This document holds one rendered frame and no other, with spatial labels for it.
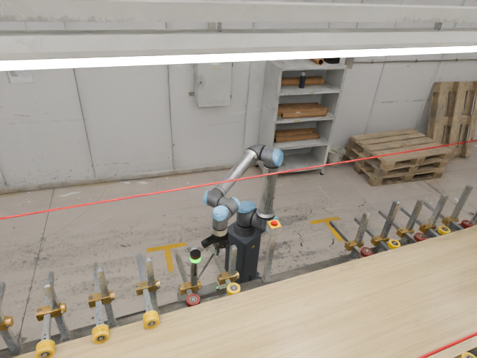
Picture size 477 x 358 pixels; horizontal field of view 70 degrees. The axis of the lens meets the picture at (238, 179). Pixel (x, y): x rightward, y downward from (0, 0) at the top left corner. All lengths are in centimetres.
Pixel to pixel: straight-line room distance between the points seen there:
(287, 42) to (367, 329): 159
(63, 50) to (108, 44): 11
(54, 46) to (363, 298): 200
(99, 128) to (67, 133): 35
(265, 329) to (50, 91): 337
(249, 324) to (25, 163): 352
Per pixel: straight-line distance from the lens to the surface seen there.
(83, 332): 235
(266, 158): 243
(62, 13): 103
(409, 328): 228
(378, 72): 544
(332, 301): 222
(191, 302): 209
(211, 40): 108
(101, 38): 103
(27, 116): 448
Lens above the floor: 257
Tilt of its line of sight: 33 degrees down
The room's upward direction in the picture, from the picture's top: 4 degrees clockwise
